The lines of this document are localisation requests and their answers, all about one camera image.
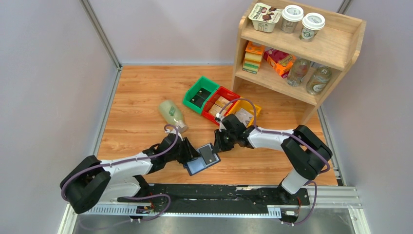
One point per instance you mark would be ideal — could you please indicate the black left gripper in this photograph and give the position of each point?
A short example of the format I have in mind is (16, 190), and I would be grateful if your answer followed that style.
(190, 152)

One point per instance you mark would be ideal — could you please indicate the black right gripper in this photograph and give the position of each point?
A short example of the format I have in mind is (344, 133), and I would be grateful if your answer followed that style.
(218, 146)

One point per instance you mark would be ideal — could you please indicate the blue leather card holder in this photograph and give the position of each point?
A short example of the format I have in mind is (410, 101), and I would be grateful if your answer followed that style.
(195, 166)

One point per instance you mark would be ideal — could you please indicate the green liquid plastic bottle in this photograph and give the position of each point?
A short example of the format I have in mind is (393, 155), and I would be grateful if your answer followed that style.
(172, 115)

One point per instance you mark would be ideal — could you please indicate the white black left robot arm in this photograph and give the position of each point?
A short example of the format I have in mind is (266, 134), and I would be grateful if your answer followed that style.
(93, 180)

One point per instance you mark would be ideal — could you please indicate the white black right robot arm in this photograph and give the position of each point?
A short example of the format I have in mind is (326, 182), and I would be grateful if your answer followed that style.
(307, 154)

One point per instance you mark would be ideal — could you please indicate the silver cards in yellow bin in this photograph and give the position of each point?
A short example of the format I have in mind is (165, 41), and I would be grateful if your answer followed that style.
(244, 116)

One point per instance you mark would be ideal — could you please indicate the tan cards in red bin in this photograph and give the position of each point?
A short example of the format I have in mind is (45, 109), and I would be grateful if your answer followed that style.
(218, 105)

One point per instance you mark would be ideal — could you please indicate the black cards in green bin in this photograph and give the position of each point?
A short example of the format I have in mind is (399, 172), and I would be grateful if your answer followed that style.
(200, 97)

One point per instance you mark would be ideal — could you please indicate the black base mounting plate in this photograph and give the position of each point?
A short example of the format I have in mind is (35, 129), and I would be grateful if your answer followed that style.
(224, 199)

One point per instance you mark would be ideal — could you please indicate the yellow plastic bin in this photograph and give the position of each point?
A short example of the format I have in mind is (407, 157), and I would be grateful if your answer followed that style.
(238, 104)

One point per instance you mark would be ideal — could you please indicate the red plastic bin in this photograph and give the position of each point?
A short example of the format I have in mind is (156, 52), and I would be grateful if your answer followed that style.
(221, 92)

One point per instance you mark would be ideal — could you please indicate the green plastic bin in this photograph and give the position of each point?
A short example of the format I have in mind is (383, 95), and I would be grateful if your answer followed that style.
(202, 82)

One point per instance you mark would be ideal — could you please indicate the stack of sponges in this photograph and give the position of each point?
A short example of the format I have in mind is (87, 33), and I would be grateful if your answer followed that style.
(254, 53)

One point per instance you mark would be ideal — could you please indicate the orange pink snack box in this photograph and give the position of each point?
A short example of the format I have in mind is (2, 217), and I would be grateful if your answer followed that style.
(280, 61)

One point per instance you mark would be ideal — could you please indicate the left clear glass bottle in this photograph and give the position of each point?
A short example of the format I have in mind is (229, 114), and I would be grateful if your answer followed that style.
(298, 71)

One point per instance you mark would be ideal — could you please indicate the clear glass bottle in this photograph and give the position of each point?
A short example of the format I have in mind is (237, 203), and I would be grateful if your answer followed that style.
(298, 71)
(319, 80)

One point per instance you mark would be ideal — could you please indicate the right clear glass bottle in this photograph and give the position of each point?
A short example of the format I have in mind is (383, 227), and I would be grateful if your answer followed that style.
(319, 80)

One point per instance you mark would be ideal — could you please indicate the wooden shelf unit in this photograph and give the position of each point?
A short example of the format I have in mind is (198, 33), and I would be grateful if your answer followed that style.
(337, 46)

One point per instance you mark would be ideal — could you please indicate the chobani yogurt cup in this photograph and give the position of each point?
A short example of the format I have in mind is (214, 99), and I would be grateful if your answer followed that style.
(264, 17)

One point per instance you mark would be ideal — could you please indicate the left white lidded coffee cup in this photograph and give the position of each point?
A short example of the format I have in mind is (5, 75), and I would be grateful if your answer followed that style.
(291, 15)

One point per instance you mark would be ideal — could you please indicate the white lidded coffee cup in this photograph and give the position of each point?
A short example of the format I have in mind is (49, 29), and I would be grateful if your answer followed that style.
(291, 15)
(312, 23)

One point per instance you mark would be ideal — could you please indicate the right white lidded coffee cup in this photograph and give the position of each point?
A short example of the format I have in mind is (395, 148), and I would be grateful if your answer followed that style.
(312, 23)

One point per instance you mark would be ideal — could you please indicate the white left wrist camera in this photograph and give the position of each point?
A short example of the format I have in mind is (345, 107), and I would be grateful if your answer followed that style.
(172, 130)

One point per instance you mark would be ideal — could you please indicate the aluminium frame rail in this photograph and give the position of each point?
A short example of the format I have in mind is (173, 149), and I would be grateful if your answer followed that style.
(332, 210)

